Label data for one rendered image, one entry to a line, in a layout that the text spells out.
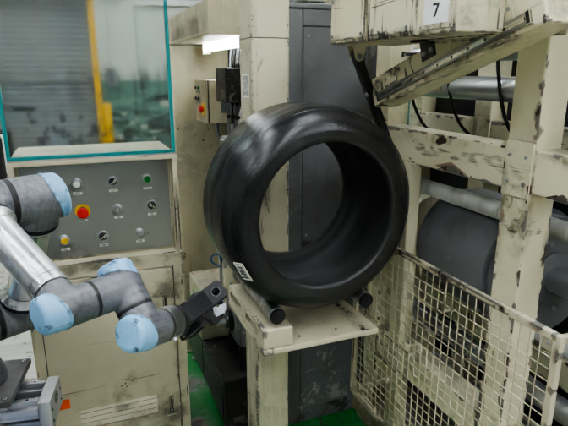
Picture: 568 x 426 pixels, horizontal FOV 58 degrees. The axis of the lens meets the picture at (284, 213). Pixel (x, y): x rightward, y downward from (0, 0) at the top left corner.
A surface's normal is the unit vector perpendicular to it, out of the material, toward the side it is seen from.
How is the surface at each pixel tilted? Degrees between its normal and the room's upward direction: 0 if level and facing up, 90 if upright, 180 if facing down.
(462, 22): 90
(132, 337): 75
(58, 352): 90
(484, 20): 90
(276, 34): 90
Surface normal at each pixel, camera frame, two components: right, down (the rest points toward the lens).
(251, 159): -0.29, -0.22
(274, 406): 0.36, 0.25
